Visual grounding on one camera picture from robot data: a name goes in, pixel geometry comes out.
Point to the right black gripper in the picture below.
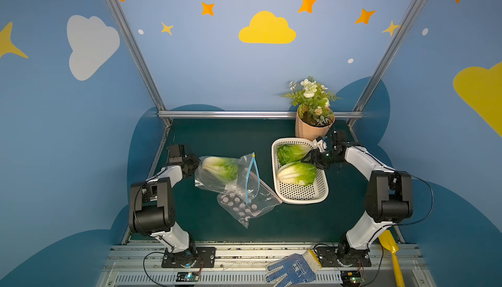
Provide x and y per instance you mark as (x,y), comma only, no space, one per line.
(319,159)

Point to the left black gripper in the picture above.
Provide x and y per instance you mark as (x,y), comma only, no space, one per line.
(190,165)

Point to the green chinese cabbage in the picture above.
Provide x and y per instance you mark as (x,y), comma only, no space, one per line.
(224,169)
(292,153)
(297,173)

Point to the blue-zip bag with cabbages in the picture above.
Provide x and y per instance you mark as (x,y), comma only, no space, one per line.
(246,186)

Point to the pink-zip dotted zip-top bag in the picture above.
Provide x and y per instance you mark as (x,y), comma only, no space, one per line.
(265,201)

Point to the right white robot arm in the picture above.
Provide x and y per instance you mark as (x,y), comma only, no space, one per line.
(389,195)

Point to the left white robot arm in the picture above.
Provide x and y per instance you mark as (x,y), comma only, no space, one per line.
(152,204)

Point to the potted artificial flower plant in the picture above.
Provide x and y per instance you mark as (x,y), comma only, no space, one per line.
(312,100)

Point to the white perforated plastic basket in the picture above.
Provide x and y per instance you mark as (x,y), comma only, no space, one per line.
(295,194)

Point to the yellow plastic shovel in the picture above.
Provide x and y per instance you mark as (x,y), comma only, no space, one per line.
(388,242)

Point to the blue dotted work glove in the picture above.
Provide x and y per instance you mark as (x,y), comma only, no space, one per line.
(293,269)

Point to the aluminium frame back rail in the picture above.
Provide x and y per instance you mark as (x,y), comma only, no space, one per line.
(272,115)

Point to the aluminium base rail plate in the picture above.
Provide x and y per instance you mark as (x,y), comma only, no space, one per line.
(140,263)

